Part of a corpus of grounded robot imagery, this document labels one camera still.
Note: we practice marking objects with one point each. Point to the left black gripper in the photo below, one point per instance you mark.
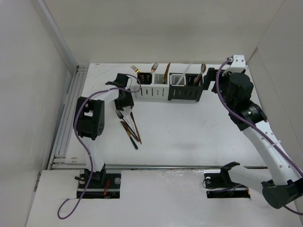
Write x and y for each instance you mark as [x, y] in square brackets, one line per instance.
[128, 103]

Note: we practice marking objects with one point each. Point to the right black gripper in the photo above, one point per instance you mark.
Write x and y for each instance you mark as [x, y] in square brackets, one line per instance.
[210, 76]

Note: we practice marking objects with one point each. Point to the gold fork green handle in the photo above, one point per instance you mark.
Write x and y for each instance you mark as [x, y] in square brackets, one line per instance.
[135, 69]

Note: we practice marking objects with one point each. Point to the silver spoon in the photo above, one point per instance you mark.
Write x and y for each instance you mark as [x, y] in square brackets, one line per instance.
[202, 70]

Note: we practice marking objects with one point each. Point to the rose gold fork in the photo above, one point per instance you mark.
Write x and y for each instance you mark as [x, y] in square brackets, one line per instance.
[153, 69]

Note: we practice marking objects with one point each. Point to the gold knife green handle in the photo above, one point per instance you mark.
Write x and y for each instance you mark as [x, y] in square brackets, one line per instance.
[166, 73]

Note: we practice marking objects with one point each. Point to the white chopstick long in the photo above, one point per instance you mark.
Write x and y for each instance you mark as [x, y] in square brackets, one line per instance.
[181, 75]

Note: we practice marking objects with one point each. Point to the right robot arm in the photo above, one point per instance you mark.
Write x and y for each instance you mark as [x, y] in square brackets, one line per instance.
[284, 183]

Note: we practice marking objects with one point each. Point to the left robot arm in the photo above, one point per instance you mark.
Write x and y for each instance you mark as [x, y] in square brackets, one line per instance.
[89, 121]

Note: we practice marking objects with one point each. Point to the copper chopstick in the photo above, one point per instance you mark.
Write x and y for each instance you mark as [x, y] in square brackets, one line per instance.
[138, 135]

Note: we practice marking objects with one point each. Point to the white utensil container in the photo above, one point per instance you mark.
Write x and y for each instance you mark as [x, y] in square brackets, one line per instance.
[153, 87]

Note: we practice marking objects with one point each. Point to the black utensil container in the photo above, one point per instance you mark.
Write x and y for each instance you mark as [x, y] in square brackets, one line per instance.
[190, 87]

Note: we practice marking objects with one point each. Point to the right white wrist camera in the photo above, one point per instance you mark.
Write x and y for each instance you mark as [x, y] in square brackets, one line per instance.
[237, 64]

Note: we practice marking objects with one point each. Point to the bronze knife green handle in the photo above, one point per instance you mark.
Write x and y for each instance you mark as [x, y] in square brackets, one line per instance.
[129, 134]

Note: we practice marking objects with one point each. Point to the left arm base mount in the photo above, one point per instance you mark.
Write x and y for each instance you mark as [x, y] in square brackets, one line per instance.
[109, 188]

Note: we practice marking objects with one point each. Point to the aluminium rail front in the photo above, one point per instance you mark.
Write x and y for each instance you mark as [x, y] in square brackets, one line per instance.
[156, 167]

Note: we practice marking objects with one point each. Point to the aluminium rail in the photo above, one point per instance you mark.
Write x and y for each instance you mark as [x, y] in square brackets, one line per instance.
[64, 131]
[156, 167]

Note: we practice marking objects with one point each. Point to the aluminium rail left side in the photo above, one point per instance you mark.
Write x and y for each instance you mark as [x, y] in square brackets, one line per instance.
[64, 131]

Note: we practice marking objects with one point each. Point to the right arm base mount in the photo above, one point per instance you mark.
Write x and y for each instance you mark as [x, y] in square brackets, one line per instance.
[219, 186]

